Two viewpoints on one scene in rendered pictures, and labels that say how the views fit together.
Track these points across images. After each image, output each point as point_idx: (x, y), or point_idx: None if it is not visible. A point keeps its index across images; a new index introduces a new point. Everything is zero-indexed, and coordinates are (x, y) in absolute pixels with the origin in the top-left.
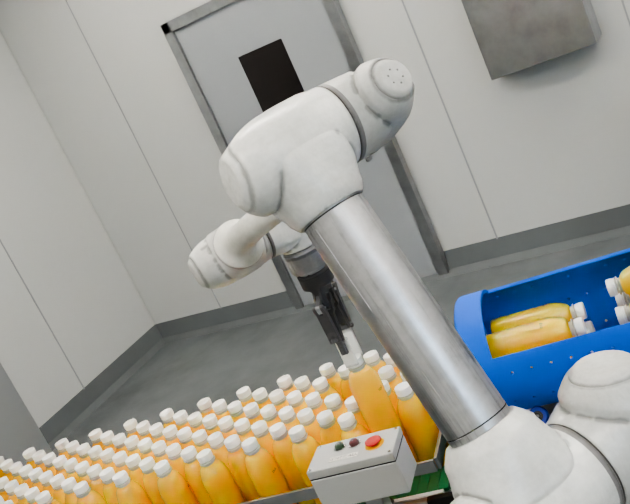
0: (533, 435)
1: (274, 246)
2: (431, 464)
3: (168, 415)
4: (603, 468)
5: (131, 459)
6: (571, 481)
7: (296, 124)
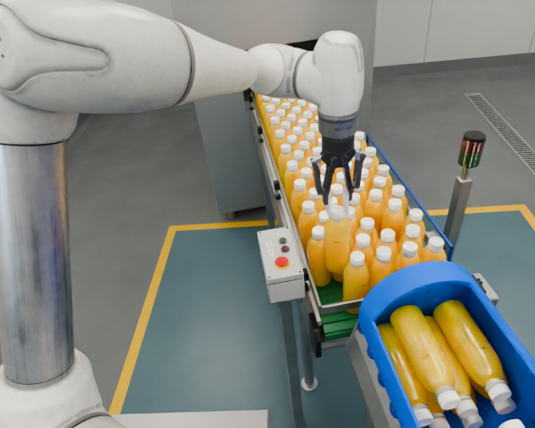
0: (2, 419)
1: (297, 92)
2: (318, 306)
3: None
4: None
5: (295, 129)
6: None
7: None
